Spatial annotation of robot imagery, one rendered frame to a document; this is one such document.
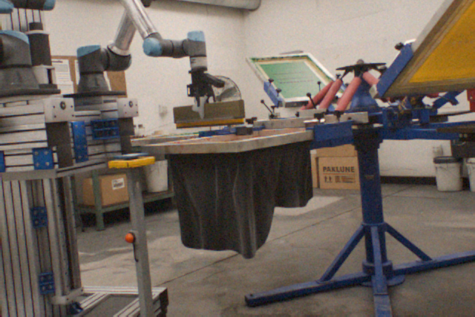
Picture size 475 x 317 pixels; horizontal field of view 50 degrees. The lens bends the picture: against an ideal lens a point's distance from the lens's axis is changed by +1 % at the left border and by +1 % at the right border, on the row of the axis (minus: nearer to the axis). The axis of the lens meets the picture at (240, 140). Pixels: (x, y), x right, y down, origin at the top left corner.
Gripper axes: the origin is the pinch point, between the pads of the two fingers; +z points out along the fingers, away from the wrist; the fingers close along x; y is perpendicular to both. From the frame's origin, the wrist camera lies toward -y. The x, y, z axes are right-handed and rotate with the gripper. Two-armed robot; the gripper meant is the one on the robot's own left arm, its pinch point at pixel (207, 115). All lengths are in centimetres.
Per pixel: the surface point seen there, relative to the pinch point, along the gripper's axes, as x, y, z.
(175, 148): 14.3, 5.5, 12.3
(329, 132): -45, -31, 12
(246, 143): 9.2, -29.3, 11.6
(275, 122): -68, 18, 7
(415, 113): -142, -27, 10
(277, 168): -17.2, -21.5, 24.9
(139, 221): 32, 10, 39
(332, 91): -105, 4, -7
